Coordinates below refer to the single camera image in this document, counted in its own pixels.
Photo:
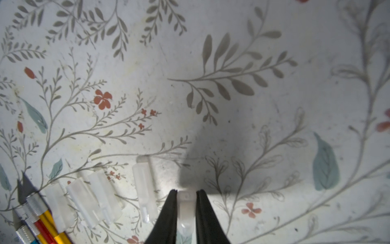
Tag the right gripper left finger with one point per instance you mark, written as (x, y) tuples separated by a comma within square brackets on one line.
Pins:
[(165, 228)]

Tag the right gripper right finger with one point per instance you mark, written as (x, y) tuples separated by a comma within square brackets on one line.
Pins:
[(208, 228)]

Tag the clear protective cap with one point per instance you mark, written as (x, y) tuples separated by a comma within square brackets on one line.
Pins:
[(186, 204), (64, 217), (85, 202), (145, 192), (110, 206)]

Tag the gold carving knife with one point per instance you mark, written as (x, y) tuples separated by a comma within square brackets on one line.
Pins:
[(36, 203), (30, 222)]

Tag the blue carving knife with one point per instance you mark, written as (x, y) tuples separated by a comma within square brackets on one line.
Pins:
[(22, 230)]

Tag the red carving knife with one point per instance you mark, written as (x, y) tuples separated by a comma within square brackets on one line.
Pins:
[(26, 208)]

